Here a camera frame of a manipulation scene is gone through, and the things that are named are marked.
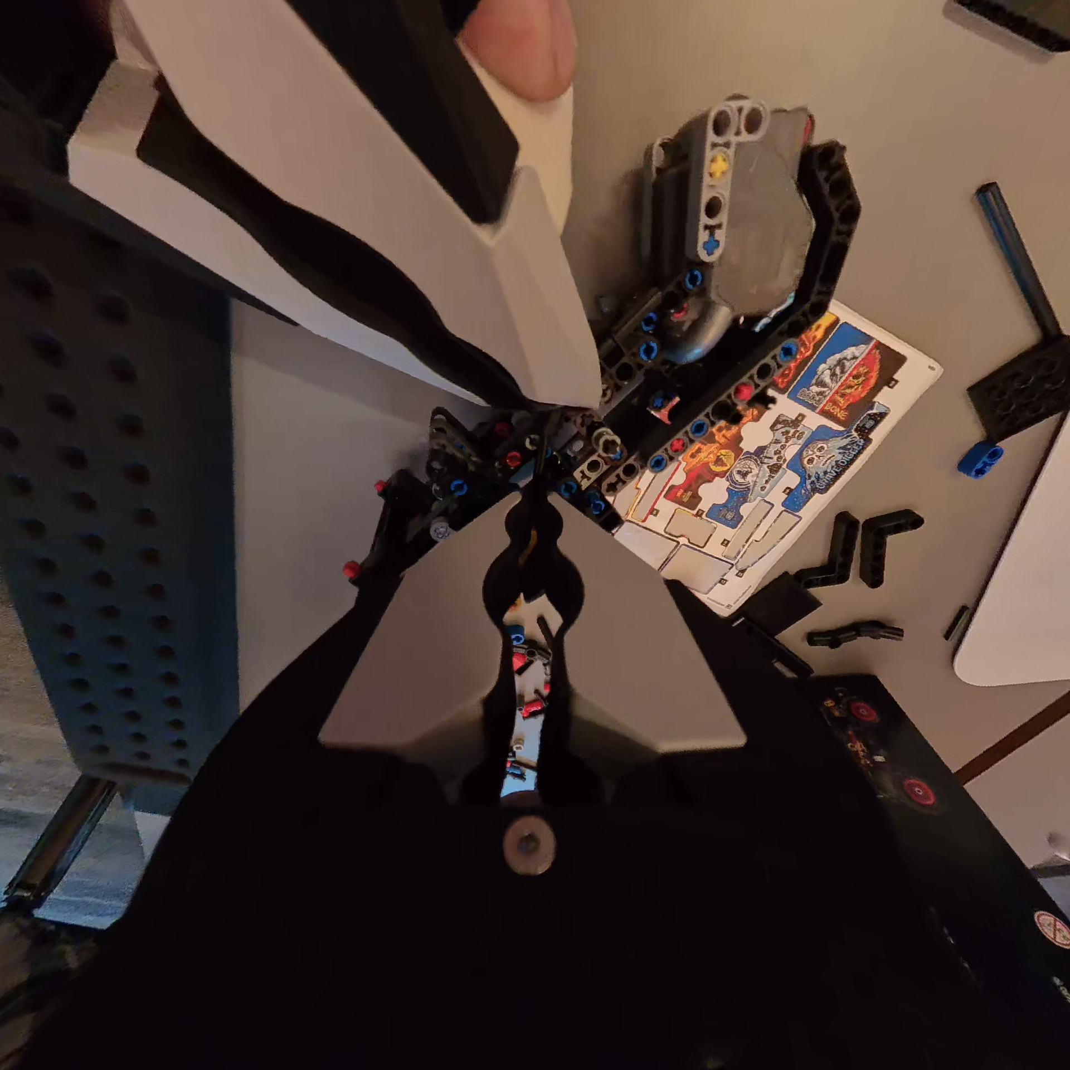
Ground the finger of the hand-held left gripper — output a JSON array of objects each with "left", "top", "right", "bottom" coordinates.
[
  {"left": 67, "top": 65, "right": 521, "bottom": 406},
  {"left": 113, "top": 0, "right": 605, "bottom": 404}
]

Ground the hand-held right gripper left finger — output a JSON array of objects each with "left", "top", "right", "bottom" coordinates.
[{"left": 318, "top": 492, "right": 513, "bottom": 805}]

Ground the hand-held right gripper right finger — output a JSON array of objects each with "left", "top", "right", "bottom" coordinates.
[{"left": 542, "top": 492, "right": 748, "bottom": 805}]

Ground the pile of small toy pins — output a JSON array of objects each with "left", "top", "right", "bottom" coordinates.
[{"left": 502, "top": 619, "right": 555, "bottom": 795}]

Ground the toy car chassis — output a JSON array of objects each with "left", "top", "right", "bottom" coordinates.
[{"left": 341, "top": 94, "right": 864, "bottom": 588}]

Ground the grey desk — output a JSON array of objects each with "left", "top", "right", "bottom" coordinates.
[{"left": 134, "top": 0, "right": 1070, "bottom": 879}]

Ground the black angled toy panel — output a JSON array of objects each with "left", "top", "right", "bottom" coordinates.
[{"left": 738, "top": 571, "right": 822, "bottom": 680}]

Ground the black toy connector piece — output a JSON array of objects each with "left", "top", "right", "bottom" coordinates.
[{"left": 805, "top": 619, "right": 906, "bottom": 650}]

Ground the colourful sticker sheet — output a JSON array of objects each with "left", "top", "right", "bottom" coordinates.
[{"left": 612, "top": 301, "right": 946, "bottom": 617}]

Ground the black perforated pad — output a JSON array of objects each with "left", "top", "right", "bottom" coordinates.
[{"left": 0, "top": 75, "right": 241, "bottom": 787}]

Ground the black toy set box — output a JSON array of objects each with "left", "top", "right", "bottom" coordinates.
[{"left": 801, "top": 671, "right": 1070, "bottom": 1070}]

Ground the chrome metal tube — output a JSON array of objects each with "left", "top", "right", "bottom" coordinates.
[{"left": 0, "top": 774, "right": 120, "bottom": 914}]

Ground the black long axle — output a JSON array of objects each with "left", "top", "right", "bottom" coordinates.
[{"left": 975, "top": 181, "right": 1069, "bottom": 337}]

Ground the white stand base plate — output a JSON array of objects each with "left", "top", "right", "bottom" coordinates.
[{"left": 951, "top": 410, "right": 1070, "bottom": 689}]

